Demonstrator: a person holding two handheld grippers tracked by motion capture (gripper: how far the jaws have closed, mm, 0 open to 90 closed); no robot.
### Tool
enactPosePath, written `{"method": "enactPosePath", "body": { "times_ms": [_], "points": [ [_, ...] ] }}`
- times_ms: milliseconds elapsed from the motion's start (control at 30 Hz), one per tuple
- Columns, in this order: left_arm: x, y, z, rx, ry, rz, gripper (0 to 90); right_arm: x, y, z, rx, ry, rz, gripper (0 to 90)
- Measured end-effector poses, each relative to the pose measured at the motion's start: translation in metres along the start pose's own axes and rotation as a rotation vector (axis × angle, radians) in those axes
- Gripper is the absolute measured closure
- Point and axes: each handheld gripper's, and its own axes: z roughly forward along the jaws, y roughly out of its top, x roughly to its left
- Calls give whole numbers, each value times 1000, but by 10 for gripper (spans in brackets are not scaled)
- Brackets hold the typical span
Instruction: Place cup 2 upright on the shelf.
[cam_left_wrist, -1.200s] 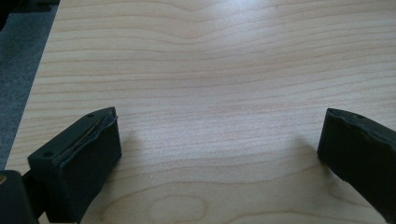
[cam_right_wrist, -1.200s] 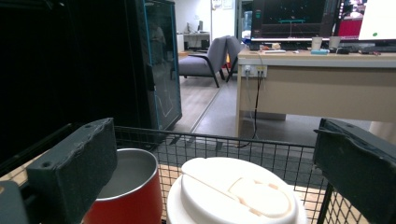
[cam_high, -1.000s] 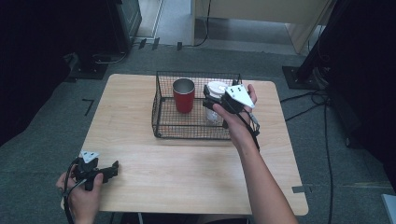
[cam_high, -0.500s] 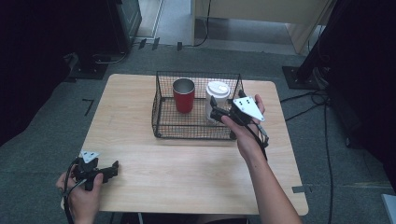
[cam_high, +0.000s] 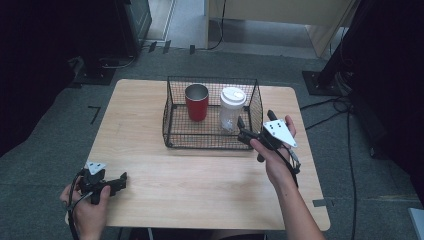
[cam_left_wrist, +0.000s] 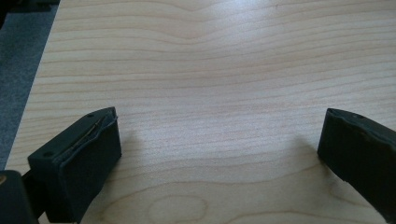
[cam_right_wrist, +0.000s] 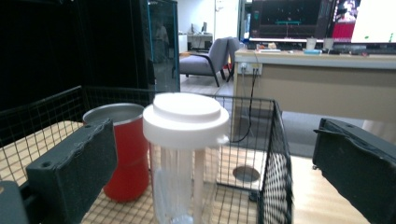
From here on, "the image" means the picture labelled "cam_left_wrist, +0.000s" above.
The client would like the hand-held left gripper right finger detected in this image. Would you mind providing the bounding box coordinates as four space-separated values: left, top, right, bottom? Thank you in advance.
317 107 396 224

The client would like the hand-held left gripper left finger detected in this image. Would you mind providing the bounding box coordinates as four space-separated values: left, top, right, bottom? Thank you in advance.
21 106 122 224

